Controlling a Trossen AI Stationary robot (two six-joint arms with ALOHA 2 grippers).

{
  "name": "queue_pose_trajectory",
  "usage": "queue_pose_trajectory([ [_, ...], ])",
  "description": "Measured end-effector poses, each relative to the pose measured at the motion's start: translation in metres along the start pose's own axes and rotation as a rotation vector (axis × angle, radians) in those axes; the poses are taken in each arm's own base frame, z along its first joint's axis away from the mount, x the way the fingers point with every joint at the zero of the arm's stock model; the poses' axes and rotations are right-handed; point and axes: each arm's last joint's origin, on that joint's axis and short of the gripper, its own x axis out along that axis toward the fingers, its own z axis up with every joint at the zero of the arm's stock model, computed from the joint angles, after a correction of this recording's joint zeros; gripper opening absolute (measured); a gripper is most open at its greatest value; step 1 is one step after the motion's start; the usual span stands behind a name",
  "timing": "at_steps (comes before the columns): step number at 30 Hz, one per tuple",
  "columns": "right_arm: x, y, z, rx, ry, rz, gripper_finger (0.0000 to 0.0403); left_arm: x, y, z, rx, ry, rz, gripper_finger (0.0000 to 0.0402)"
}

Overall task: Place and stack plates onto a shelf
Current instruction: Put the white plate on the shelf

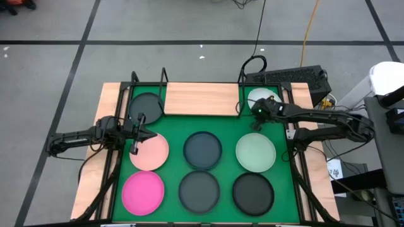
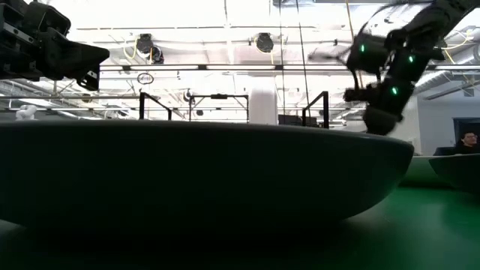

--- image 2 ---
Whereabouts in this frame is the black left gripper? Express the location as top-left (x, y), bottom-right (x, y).
top-left (0, 0), bottom-right (110, 92)

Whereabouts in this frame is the maroon plate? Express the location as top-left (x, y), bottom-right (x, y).
top-left (428, 153), bottom-right (480, 193)

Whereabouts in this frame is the dark green plate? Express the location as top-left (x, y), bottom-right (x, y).
top-left (0, 119), bottom-right (415, 230)

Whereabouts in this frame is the dark office chair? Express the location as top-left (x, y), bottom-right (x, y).
top-left (433, 145), bottom-right (457, 157)

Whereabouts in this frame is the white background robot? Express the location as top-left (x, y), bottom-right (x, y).
top-left (15, 104), bottom-right (38, 121)

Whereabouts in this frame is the dark door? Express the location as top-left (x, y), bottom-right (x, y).
top-left (452, 117), bottom-right (480, 151)

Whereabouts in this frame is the person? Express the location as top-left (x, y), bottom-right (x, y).
top-left (453, 130), bottom-right (480, 155)

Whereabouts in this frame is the black monitor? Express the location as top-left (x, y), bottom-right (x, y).
top-left (277, 114), bottom-right (320, 128)

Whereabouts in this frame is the white building column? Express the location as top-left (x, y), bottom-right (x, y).
top-left (249, 85), bottom-right (279, 125)

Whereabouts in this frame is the long ceiling light strip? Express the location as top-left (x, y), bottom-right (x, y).
top-left (99, 64), bottom-right (480, 71)

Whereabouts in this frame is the yellow ceiling cable loop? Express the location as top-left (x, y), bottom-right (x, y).
top-left (440, 29), bottom-right (473, 65)

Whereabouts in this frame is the thin black hanging cable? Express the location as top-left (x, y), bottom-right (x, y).
top-left (278, 0), bottom-right (285, 116)
top-left (295, 0), bottom-right (311, 113)

